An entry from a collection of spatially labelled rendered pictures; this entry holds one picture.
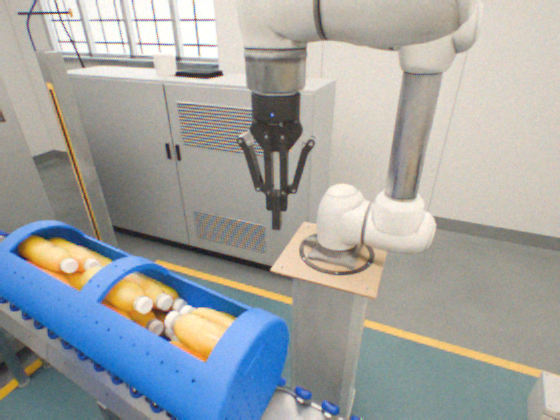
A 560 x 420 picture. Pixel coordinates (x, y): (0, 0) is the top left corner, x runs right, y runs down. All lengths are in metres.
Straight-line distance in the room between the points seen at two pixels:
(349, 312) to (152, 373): 0.76
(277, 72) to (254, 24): 0.06
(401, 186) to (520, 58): 2.30
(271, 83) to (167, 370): 0.58
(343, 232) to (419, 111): 0.45
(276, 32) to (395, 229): 0.80
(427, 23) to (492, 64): 2.83
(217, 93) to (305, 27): 1.91
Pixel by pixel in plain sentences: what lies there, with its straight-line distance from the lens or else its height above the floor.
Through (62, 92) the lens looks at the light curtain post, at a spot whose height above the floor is 1.57.
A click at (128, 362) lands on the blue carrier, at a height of 1.14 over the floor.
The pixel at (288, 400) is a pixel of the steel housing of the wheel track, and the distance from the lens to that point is 1.01.
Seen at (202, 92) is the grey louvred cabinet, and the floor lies 1.39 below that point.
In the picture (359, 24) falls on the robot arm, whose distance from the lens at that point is 0.45.
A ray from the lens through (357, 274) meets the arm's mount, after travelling 1.25.
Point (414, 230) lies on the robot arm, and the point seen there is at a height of 1.21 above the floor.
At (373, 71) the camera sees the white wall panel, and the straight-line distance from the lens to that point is 3.29.
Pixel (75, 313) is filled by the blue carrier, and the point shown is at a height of 1.17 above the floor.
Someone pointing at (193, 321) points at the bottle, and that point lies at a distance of 0.82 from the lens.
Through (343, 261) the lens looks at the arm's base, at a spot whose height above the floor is 1.03.
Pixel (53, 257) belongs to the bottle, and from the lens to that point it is 1.19.
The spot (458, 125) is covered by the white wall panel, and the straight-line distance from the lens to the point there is 3.33.
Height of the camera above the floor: 1.78
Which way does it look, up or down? 30 degrees down
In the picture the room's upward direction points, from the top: straight up
